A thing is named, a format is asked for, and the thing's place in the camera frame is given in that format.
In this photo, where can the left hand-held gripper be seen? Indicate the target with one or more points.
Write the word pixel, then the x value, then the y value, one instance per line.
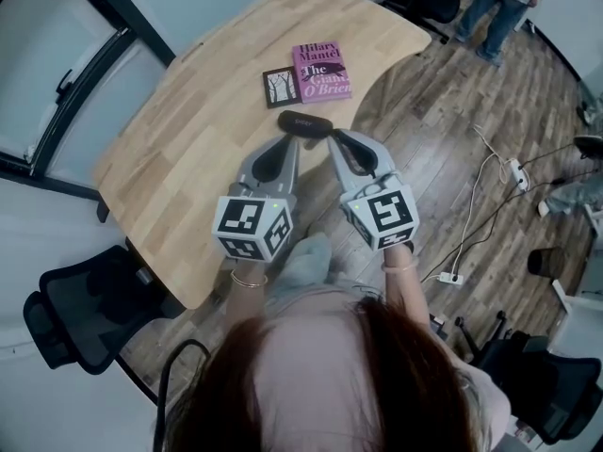
pixel 245 224

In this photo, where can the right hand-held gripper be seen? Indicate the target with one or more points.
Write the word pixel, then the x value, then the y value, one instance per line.
pixel 386 214

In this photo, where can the black glasses case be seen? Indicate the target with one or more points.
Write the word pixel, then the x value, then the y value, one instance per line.
pixel 304 123

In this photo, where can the person's right forearm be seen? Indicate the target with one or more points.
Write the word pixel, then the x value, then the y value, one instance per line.
pixel 405 295

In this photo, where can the person's left forearm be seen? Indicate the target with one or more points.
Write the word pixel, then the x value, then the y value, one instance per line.
pixel 245 299

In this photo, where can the small black tree-print book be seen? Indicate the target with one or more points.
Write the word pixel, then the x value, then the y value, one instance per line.
pixel 281 87

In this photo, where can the pink book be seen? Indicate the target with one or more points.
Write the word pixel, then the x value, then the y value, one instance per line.
pixel 325 83

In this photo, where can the person's grey trousers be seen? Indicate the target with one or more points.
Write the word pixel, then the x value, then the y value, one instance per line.
pixel 306 262

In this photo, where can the light wooden table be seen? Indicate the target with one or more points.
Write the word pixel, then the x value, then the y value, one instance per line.
pixel 188 111

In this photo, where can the thin gold bangle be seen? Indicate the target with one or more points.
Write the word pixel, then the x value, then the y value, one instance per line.
pixel 249 284

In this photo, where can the white power strip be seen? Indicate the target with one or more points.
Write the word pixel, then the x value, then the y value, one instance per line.
pixel 517 172
pixel 451 279

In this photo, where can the dark round waste bin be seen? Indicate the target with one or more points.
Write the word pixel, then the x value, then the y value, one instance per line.
pixel 545 261

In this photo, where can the person's pink shirt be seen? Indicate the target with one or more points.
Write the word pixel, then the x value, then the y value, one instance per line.
pixel 320 375

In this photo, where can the black curved chair armrest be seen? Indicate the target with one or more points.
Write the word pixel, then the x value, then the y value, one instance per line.
pixel 165 384

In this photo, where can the white desk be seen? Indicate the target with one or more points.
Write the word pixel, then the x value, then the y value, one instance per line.
pixel 584 290

